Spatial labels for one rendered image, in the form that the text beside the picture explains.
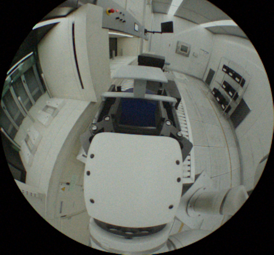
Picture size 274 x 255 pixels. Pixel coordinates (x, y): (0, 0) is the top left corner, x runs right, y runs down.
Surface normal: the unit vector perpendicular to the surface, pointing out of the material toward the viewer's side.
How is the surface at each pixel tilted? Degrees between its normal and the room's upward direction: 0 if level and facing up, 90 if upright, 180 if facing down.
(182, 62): 90
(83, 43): 90
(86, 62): 90
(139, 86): 90
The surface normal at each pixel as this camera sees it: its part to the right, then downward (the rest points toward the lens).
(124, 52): -0.20, 0.73
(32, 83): 0.98, 0.18
